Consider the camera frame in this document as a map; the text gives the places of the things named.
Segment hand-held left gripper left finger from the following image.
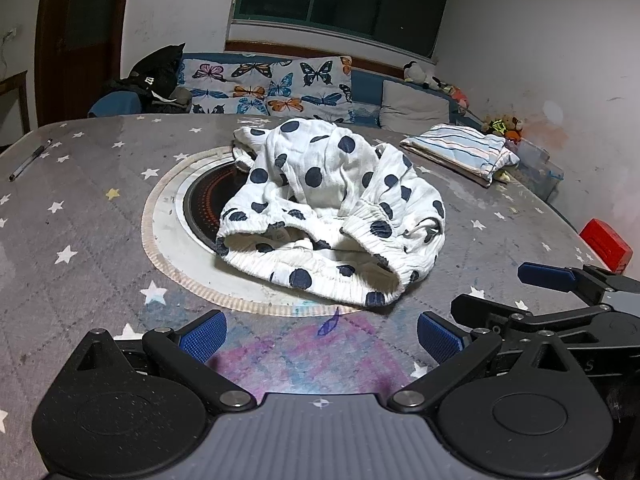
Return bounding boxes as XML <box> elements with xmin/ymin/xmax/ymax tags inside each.
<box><xmin>70</xmin><ymin>309</ymin><xmax>256</xmax><ymax>412</ymax></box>

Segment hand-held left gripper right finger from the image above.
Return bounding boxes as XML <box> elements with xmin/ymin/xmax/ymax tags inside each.
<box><xmin>387</xmin><ymin>311</ymin><xmax>586</xmax><ymax>413</ymax></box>

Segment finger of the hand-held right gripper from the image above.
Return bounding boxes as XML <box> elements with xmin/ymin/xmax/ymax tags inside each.
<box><xmin>517</xmin><ymin>261</ymin><xmax>640</xmax><ymax>295</ymax></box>
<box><xmin>450</xmin><ymin>294</ymin><xmax>613</xmax><ymax>346</ymax></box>

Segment white polka dot pants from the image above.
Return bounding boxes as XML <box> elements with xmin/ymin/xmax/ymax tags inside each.
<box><xmin>215</xmin><ymin>117</ymin><xmax>447</xmax><ymax>308</ymax></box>

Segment red box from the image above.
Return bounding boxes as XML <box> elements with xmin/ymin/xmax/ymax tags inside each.
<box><xmin>579</xmin><ymin>218</ymin><xmax>633</xmax><ymax>273</ymax></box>

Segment clear plastic storage box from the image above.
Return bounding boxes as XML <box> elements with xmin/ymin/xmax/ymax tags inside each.
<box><xmin>515</xmin><ymin>137</ymin><xmax>565</xmax><ymax>196</ymax></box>

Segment round black induction cooker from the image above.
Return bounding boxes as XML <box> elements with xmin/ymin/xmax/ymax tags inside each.
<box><xmin>182</xmin><ymin>170</ymin><xmax>256</xmax><ymax>261</ymax></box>

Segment folded blue striped cloth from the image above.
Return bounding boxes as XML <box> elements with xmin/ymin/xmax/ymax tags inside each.
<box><xmin>400</xmin><ymin>123</ymin><xmax>521</xmax><ymax>188</ymax></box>

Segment brown teddy bear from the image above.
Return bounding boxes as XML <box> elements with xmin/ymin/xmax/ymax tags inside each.
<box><xmin>482</xmin><ymin>114</ymin><xmax>523</xmax><ymax>141</ymax></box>

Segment grey star tablecloth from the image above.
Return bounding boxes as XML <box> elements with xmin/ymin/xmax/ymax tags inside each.
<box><xmin>0</xmin><ymin>112</ymin><xmax>640</xmax><ymax>480</ymax></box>

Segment colourful plush toy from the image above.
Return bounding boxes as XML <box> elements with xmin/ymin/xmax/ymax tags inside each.
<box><xmin>440</xmin><ymin>80</ymin><xmax>471</xmax><ymax>111</ymax></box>

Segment grey pillow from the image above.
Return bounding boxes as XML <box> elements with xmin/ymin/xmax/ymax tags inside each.
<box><xmin>378</xmin><ymin>80</ymin><xmax>451</xmax><ymax>131</ymax></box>

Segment white and black plush toy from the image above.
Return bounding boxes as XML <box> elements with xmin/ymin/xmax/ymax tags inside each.
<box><xmin>404</xmin><ymin>61</ymin><xmax>441</xmax><ymax>88</ymax></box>

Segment black pen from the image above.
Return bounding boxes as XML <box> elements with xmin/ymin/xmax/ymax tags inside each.
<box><xmin>9</xmin><ymin>139</ymin><xmax>53</xmax><ymax>182</ymax></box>

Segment blue sofa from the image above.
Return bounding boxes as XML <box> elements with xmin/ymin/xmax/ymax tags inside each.
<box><xmin>89</xmin><ymin>51</ymin><xmax>476</xmax><ymax>128</ymax></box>

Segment butterfly print pillow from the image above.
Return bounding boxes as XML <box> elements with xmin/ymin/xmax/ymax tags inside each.
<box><xmin>265</xmin><ymin>56</ymin><xmax>353</xmax><ymax>123</ymax></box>
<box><xmin>177</xmin><ymin>58</ymin><xmax>301</xmax><ymax>116</ymax></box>

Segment black bag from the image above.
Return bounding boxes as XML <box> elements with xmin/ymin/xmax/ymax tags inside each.
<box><xmin>102</xmin><ymin>44</ymin><xmax>193</xmax><ymax>115</ymax></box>

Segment brown wooden side table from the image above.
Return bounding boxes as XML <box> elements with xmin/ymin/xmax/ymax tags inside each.
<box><xmin>0</xmin><ymin>71</ymin><xmax>31</xmax><ymax>148</ymax></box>

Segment brown wooden door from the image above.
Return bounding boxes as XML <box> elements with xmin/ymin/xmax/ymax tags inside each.
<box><xmin>35</xmin><ymin>0</ymin><xmax>136</xmax><ymax>128</ymax></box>

